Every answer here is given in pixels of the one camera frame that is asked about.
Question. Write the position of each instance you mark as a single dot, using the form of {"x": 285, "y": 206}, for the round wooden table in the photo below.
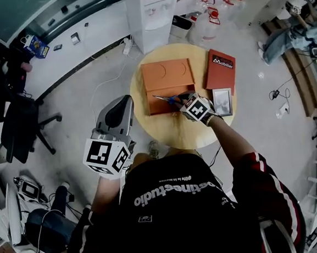
{"x": 170, "y": 133}

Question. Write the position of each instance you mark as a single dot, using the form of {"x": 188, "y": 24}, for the grey metal locker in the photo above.
{"x": 261, "y": 4}

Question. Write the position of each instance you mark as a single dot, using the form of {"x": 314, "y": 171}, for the red book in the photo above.
{"x": 220, "y": 76}

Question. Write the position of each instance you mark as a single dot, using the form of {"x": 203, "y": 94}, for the white water dispenser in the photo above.
{"x": 153, "y": 35}

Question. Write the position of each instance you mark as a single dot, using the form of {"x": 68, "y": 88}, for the person's left forearm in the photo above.
{"x": 106, "y": 191}

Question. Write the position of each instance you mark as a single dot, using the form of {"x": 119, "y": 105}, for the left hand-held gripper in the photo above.
{"x": 100, "y": 154}

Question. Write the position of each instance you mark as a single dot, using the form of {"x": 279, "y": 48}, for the white waste bin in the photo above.
{"x": 179, "y": 31}

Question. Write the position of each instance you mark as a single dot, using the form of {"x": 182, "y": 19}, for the blue paper bag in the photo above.
{"x": 40, "y": 49}

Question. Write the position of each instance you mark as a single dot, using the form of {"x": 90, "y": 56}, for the white low ledge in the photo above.
{"x": 68, "y": 67}

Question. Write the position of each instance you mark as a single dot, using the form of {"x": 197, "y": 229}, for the black framed window wall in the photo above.
{"x": 90, "y": 8}

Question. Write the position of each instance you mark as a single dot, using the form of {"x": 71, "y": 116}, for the white black floor device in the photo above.
{"x": 29, "y": 189}

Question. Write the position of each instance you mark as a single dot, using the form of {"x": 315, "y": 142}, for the frosted glass panel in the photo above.
{"x": 5, "y": 15}

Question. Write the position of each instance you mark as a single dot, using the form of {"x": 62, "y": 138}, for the black office chair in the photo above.
{"x": 18, "y": 127}

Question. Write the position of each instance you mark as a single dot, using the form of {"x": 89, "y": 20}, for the group of clear water jugs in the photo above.
{"x": 205, "y": 31}

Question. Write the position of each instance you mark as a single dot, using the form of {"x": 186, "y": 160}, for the white floor adapter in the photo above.
{"x": 284, "y": 109}

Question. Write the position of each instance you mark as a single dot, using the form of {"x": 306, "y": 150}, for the person's right forearm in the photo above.
{"x": 228, "y": 136}

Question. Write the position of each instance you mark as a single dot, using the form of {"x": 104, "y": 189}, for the black phone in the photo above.
{"x": 75, "y": 39}

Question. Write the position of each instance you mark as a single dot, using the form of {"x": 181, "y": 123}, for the person's beige sneaker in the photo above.
{"x": 153, "y": 151}

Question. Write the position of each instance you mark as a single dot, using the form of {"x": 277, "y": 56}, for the small picture frame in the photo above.
{"x": 222, "y": 102}

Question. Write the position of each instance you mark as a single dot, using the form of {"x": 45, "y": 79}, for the white power strip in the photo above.
{"x": 126, "y": 46}

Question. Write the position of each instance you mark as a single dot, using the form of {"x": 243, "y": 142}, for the person's black red shirt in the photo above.
{"x": 169, "y": 218}

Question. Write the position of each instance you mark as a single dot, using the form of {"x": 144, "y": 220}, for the white shelf unit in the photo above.
{"x": 13, "y": 218}

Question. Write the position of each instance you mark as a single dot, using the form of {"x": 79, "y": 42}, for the orange box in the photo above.
{"x": 168, "y": 75}

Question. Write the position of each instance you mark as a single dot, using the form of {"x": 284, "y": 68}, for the small black gadget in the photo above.
{"x": 57, "y": 47}

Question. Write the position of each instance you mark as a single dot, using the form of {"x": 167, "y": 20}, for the wooden step platform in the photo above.
{"x": 301, "y": 83}

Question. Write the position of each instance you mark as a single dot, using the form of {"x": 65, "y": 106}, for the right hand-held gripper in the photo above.
{"x": 198, "y": 110}

